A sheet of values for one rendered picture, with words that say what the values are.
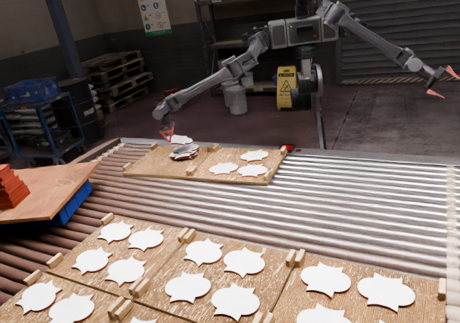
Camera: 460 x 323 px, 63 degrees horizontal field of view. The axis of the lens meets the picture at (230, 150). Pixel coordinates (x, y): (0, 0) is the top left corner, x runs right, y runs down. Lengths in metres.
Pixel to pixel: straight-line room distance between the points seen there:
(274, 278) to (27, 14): 6.65
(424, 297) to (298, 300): 0.33
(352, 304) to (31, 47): 6.72
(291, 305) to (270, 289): 0.09
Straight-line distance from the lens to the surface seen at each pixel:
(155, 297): 1.25
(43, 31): 7.48
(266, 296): 1.16
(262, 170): 1.78
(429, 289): 1.21
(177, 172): 1.93
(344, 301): 1.14
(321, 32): 2.35
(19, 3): 7.31
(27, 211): 1.78
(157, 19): 7.59
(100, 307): 1.29
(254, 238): 1.40
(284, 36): 2.33
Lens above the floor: 1.76
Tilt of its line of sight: 24 degrees down
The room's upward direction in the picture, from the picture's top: 9 degrees counter-clockwise
